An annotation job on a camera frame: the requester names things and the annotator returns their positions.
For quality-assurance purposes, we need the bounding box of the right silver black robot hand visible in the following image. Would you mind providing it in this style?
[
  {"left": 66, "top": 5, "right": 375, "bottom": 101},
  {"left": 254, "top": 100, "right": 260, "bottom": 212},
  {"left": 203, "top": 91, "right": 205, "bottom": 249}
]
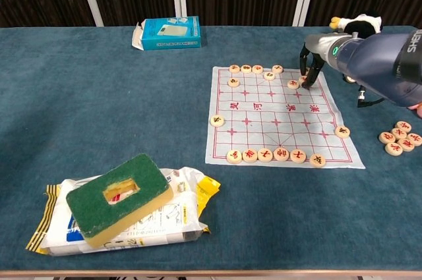
[{"left": 298, "top": 31, "right": 344, "bottom": 91}]

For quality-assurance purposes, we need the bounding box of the white Chinese chess board mat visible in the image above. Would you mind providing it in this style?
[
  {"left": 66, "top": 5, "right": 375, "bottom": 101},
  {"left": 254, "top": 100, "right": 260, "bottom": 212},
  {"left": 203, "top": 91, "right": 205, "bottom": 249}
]
[{"left": 204, "top": 65, "right": 366, "bottom": 170}]

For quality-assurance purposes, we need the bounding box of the black white penguin plush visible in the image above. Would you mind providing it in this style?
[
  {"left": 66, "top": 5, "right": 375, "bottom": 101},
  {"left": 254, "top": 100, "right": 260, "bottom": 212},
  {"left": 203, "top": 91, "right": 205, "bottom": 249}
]
[{"left": 329, "top": 13, "right": 383, "bottom": 36}]

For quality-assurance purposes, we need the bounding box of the blue cardboard scale box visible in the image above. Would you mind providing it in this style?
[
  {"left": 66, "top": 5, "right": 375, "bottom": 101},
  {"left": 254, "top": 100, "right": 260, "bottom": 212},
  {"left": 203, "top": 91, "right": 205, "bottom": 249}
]
[{"left": 131, "top": 15, "right": 202, "bottom": 51}]

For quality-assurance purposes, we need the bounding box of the teal felt table mat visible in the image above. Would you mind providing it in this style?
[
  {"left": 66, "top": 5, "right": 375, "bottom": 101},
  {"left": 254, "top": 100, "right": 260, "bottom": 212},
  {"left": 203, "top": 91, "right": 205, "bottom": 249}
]
[{"left": 0, "top": 24, "right": 422, "bottom": 274}]

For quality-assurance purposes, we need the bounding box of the white yellow wipes pack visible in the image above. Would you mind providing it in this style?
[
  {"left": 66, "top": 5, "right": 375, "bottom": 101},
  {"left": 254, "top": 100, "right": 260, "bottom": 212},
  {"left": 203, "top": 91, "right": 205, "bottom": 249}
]
[{"left": 25, "top": 166, "right": 221, "bottom": 257}]

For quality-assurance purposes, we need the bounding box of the green yellow scouring sponge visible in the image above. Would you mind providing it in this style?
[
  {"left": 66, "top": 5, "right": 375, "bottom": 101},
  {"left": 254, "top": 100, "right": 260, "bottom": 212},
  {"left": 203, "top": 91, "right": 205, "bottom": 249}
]
[{"left": 65, "top": 153, "right": 175, "bottom": 250}]

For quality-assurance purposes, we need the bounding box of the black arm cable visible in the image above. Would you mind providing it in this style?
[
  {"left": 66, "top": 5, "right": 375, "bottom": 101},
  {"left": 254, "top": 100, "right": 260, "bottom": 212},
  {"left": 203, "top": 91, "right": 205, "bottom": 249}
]
[{"left": 356, "top": 84, "right": 386, "bottom": 108}]

